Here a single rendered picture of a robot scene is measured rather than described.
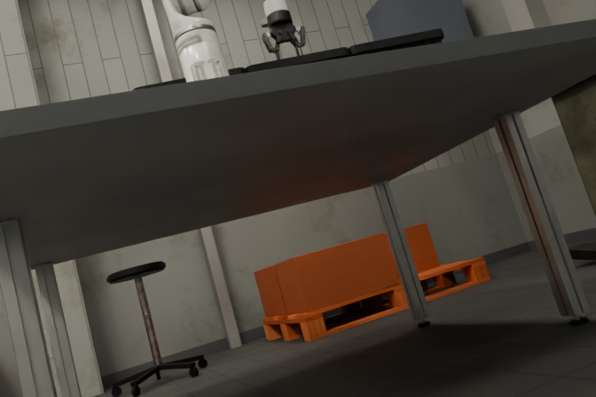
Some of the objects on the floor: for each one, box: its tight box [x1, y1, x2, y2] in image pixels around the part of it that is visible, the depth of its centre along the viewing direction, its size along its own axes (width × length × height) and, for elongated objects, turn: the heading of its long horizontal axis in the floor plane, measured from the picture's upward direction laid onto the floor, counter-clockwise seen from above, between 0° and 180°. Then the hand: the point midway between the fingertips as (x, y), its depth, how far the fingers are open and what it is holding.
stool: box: [106, 261, 208, 397], centre depth 335 cm, size 54×52×65 cm
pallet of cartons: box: [254, 222, 491, 341], centre depth 386 cm, size 128×87×46 cm
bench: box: [0, 19, 596, 397], centre depth 174 cm, size 160×160×70 cm
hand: (290, 57), depth 183 cm, fingers open, 5 cm apart
